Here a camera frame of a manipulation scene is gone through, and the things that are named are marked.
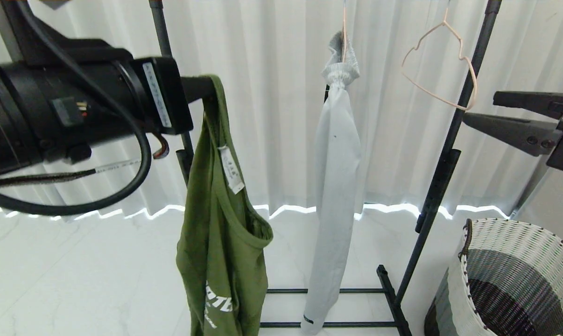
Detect pale grey shorts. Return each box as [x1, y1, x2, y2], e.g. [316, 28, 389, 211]
[302, 30, 362, 336]

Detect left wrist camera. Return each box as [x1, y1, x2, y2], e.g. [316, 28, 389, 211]
[0, 0, 134, 67]

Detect white curtain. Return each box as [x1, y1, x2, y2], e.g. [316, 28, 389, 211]
[0, 0, 563, 221]

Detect black clothes rack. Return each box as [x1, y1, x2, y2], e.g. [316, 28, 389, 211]
[148, 0, 502, 336]

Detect pink clothes hanger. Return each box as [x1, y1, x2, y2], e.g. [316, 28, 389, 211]
[340, 0, 348, 63]
[401, 7, 478, 112]

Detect white laundry basket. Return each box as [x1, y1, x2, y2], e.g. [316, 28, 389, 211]
[424, 218, 563, 336]

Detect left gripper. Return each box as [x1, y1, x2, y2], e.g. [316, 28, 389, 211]
[0, 56, 194, 165]

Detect green garment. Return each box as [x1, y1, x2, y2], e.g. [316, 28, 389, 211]
[176, 75, 274, 336]

